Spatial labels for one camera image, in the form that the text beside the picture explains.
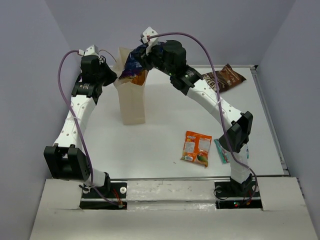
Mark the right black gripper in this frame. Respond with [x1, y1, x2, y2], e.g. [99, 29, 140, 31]
[133, 41, 175, 77]

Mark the blue purple candy bag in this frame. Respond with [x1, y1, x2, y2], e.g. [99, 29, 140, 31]
[119, 44, 147, 80]

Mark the cream paper bag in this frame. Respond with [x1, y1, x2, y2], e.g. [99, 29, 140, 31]
[112, 47, 146, 125]

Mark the orange Kettle chips bag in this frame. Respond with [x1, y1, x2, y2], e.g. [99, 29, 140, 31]
[130, 70, 148, 86]

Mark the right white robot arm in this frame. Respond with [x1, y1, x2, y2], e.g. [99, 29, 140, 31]
[137, 39, 253, 196]

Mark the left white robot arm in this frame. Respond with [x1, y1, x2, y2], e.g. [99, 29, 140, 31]
[43, 53, 117, 198]

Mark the brown Kettle chips bag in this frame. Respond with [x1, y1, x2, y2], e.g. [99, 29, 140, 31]
[202, 64, 247, 93]

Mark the orange candy bag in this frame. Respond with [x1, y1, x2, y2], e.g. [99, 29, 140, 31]
[180, 131, 212, 168]

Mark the teal Fox's candy bag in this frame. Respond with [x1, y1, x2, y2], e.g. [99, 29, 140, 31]
[214, 139, 250, 164]

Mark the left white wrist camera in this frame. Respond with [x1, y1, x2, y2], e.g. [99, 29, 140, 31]
[77, 44, 100, 57]

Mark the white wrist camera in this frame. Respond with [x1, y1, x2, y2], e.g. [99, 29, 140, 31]
[140, 26, 161, 58]
[77, 44, 100, 57]

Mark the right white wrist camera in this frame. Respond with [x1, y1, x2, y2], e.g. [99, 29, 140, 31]
[140, 26, 161, 58]

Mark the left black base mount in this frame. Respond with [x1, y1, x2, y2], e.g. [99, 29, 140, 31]
[79, 181, 128, 210]

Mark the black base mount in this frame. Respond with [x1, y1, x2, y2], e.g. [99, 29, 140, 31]
[79, 181, 128, 210]
[213, 181, 263, 210]

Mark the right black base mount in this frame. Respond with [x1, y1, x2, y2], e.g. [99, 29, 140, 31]
[213, 181, 263, 210]

